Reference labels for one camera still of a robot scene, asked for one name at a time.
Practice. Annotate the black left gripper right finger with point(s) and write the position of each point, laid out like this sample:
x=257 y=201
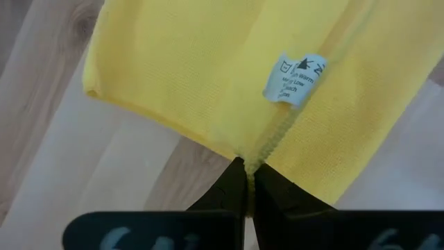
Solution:
x=312 y=225

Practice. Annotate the yellow microfiber towel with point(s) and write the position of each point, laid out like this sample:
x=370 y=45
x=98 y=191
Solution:
x=208 y=69

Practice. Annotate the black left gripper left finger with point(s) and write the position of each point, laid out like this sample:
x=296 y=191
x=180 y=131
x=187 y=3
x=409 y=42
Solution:
x=208 y=225

